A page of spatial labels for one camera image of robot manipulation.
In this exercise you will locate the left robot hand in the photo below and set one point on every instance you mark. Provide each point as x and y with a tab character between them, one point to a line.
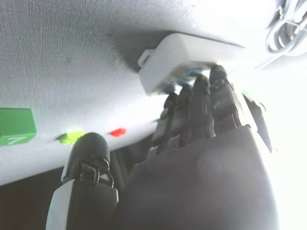
204	179

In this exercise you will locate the white power strip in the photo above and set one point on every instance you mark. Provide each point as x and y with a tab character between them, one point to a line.
172	52

